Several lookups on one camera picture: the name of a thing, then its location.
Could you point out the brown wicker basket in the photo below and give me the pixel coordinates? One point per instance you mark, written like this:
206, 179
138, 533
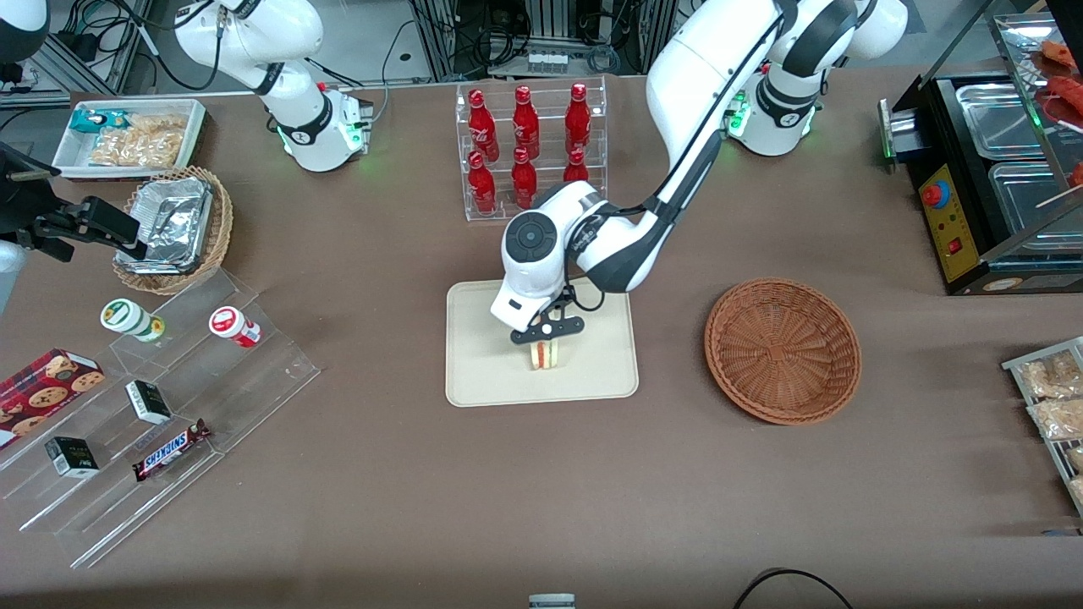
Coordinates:
783, 351

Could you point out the small grey device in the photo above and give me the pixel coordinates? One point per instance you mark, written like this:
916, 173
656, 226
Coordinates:
552, 601

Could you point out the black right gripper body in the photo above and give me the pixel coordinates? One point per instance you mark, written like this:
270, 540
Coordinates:
25, 205

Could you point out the red cookie box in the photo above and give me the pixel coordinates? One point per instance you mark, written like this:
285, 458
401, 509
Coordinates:
42, 393

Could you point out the clear bag of chips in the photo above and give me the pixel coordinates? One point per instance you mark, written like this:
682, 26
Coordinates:
140, 145

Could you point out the aluminium extrusion frame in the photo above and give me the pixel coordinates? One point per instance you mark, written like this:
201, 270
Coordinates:
436, 42

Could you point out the red lidded white jar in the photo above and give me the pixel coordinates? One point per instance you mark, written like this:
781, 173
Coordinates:
233, 326

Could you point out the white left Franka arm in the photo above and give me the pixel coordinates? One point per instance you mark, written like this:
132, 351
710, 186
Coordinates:
677, 110

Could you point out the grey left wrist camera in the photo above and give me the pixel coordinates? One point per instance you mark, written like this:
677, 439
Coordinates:
567, 326

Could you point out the orange fried food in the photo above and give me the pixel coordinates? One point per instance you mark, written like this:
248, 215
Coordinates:
1064, 52

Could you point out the aluminium foil container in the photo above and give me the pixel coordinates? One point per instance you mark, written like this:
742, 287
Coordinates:
173, 220

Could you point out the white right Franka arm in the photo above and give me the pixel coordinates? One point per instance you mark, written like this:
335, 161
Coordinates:
315, 127

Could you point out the Snickers chocolate bar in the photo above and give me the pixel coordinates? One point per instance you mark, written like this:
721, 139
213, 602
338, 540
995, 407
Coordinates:
169, 450

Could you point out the white power strip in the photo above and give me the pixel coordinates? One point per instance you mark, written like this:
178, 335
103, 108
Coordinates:
546, 62

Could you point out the clear acrylic bottle rack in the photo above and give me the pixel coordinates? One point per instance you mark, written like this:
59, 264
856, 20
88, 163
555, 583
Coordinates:
546, 101

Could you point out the triangular sandwich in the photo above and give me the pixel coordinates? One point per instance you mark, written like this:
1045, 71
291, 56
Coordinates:
546, 355

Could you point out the green lidded white jar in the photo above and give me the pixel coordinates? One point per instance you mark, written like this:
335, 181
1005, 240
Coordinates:
127, 318

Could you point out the light wicker basket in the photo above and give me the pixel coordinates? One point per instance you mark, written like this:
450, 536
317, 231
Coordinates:
218, 228

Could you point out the red cola bottle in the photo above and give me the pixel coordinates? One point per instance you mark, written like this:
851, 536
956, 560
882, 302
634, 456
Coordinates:
525, 123
483, 127
576, 167
524, 182
578, 120
481, 186

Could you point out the clear bag of snacks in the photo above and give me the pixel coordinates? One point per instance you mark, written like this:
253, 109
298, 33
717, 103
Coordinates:
1049, 376
1058, 419
1076, 461

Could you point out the steel warmer pan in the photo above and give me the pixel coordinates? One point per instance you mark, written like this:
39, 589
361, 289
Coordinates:
998, 118
1028, 199

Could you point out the beige plastic tray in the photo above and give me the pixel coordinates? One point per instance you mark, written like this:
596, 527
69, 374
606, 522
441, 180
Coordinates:
491, 364

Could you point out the white rectangular snack bin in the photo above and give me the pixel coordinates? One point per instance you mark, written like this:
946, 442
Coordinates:
72, 156

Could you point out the teal snack packet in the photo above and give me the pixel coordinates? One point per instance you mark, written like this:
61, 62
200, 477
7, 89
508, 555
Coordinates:
89, 120

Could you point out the small black box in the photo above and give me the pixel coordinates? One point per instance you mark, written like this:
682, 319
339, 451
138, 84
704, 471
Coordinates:
149, 403
72, 458

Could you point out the clear acrylic stepped display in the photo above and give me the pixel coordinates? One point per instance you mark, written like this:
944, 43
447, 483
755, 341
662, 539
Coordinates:
211, 397

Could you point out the black food warmer cabinet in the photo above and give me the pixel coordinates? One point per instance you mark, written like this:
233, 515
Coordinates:
948, 220

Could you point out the red sausage food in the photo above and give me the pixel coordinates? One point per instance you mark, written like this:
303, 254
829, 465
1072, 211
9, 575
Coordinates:
1068, 95

